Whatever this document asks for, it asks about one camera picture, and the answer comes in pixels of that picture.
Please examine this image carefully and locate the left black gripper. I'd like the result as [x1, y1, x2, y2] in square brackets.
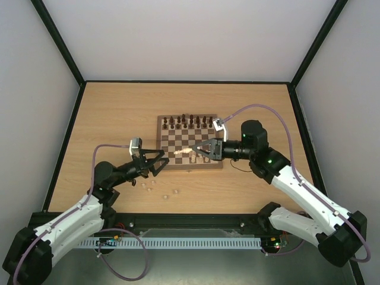
[111, 149, 170, 187]

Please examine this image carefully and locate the wooden chess board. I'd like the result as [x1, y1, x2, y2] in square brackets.
[156, 113, 223, 171]

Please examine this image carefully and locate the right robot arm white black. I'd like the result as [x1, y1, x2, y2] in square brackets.
[192, 120, 368, 267]

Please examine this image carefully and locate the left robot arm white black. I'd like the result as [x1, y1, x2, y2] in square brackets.
[2, 147, 169, 284]

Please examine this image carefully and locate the left controller board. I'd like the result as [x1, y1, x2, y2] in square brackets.
[95, 236, 122, 247]

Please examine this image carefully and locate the controller board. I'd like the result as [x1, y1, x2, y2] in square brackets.
[261, 235, 289, 249]
[95, 236, 122, 247]

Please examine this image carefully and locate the right controller board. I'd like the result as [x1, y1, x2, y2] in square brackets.
[261, 235, 289, 249]

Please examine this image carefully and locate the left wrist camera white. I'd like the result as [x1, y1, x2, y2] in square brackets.
[129, 137, 143, 157]

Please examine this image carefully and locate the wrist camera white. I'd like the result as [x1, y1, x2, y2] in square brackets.
[213, 118, 229, 142]
[129, 137, 143, 157]

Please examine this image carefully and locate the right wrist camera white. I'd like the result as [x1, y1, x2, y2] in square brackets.
[213, 118, 229, 142]

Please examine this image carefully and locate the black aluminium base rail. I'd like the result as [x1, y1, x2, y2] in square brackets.
[100, 208, 276, 236]

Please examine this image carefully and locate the white slotted cable duct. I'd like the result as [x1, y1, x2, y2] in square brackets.
[77, 237, 262, 250]

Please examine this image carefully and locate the black cage frame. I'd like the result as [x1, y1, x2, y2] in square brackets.
[5, 0, 366, 285]

